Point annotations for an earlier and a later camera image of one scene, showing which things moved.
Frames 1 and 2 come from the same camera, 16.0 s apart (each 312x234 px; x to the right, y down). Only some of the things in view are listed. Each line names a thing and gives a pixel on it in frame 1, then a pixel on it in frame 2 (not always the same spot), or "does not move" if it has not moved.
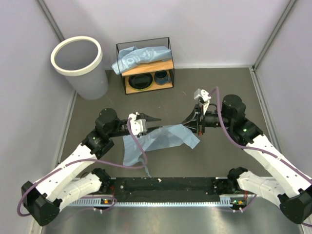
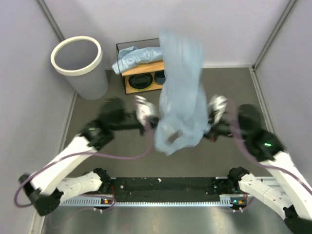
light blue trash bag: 162,137 -> 183,119
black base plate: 170,189 does not move
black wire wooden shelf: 149,68 does not move
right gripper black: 199,125 -> 211,132
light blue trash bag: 127,57 does not move
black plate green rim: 140,81 does not move
